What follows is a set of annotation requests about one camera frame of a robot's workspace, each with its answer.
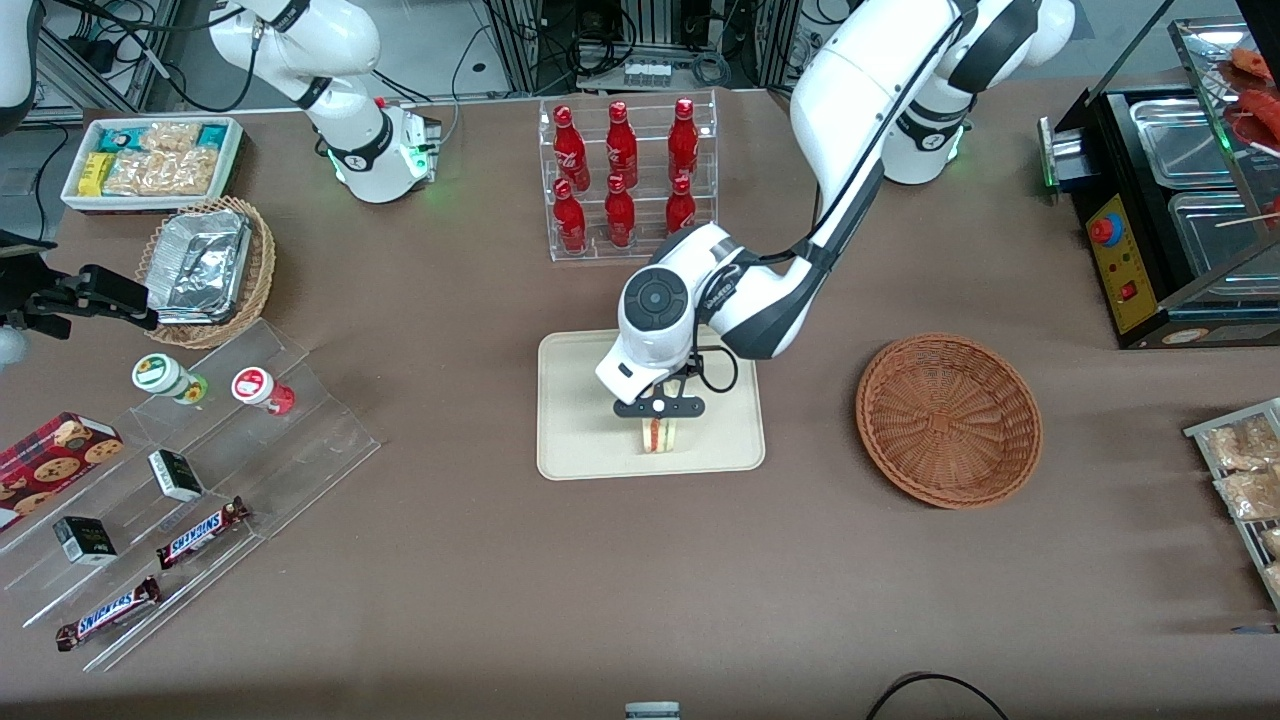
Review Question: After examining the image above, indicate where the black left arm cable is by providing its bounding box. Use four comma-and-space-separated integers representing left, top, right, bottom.
688, 0, 979, 397

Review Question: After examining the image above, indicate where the clear bag of pastry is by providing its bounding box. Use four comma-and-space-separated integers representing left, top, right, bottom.
1215, 468, 1280, 522
1203, 415, 1280, 472

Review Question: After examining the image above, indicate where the aluminium foil tray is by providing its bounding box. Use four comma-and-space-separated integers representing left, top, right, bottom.
147, 208, 253, 326

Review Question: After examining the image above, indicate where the steel warmer pan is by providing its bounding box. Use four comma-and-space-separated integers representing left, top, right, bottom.
1167, 188, 1280, 278
1128, 97, 1236, 191

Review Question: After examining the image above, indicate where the black table cable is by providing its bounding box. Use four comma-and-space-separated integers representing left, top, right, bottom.
865, 672, 1011, 720

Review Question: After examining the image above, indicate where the Snickers chocolate bar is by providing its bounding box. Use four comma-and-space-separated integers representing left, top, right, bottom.
55, 576, 162, 652
155, 497, 251, 571

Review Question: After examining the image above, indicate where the small black box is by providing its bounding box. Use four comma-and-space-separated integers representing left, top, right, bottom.
52, 516, 119, 567
148, 449, 205, 503

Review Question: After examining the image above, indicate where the beige plastic tray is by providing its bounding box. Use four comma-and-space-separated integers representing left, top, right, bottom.
537, 322, 767, 482

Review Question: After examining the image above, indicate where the clear acrylic stepped stand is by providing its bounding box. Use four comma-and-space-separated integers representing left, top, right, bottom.
0, 318, 382, 673

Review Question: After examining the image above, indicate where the red plaid cookie box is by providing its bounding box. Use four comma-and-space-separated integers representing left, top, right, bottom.
0, 411, 125, 532

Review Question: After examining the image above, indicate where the black food warmer case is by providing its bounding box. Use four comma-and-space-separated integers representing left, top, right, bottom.
1038, 0, 1280, 351

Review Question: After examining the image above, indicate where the green lid cup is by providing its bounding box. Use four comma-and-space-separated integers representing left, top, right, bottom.
131, 353, 209, 405

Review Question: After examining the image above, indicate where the brown round wicker basket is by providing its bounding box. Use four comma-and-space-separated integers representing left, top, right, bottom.
855, 332, 1043, 511

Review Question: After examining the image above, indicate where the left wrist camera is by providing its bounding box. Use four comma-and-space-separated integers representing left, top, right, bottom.
613, 392, 707, 419

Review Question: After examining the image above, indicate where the light tan wicker basket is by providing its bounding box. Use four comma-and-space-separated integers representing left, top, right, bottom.
135, 195, 277, 350

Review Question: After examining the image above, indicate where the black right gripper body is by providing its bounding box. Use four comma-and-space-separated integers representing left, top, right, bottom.
0, 264, 160, 339

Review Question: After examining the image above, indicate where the red lid cup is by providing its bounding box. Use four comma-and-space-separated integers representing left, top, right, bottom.
231, 366, 296, 416

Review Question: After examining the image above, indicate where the clear acrylic bottle rack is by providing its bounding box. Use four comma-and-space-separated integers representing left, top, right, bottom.
538, 88, 719, 263

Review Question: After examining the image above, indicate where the white plastic snack bin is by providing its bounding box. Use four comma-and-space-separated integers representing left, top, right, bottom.
60, 116, 246, 214

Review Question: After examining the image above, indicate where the tray of packaged snacks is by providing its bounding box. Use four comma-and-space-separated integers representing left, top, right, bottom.
1183, 398, 1280, 613

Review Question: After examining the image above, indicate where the clear bag of crackers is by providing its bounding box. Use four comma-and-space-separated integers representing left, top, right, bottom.
140, 121, 202, 154
103, 148, 220, 198

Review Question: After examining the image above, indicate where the red cola bottle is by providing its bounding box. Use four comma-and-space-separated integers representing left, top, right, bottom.
553, 104, 591, 193
605, 100, 639, 189
604, 174, 637, 249
668, 97, 700, 183
553, 178, 588, 253
665, 174, 697, 237

